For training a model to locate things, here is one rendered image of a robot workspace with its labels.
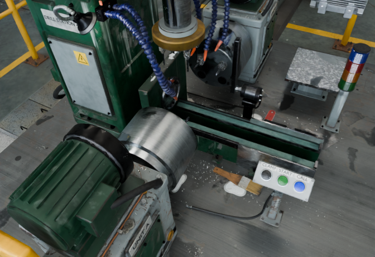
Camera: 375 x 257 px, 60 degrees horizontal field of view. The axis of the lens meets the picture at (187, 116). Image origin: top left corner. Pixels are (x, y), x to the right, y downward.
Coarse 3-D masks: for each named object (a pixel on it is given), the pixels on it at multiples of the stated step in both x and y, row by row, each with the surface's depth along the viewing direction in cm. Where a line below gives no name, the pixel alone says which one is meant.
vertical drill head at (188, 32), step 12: (168, 0) 98; (180, 0) 98; (168, 12) 101; (180, 12) 101; (156, 24) 111; (168, 24) 105; (180, 24) 103; (192, 24) 106; (156, 36) 106; (168, 36) 105; (180, 36) 104; (192, 36) 105; (204, 36) 109; (168, 48) 105; (180, 48) 105; (192, 48) 107
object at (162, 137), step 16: (144, 112) 108; (160, 112) 106; (128, 128) 105; (144, 128) 102; (160, 128) 102; (176, 128) 104; (128, 144) 99; (144, 144) 97; (160, 144) 99; (176, 144) 102; (192, 144) 108; (144, 160) 96; (160, 160) 97; (176, 160) 101; (176, 176) 102
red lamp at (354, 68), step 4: (348, 60) 121; (348, 64) 122; (352, 64) 120; (356, 64) 119; (360, 64) 119; (364, 64) 120; (348, 68) 122; (352, 68) 121; (356, 68) 120; (360, 68) 120; (352, 72) 122; (356, 72) 122
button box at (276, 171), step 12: (264, 168) 100; (276, 168) 99; (252, 180) 101; (264, 180) 100; (276, 180) 98; (288, 180) 97; (300, 180) 97; (312, 180) 96; (288, 192) 97; (300, 192) 96
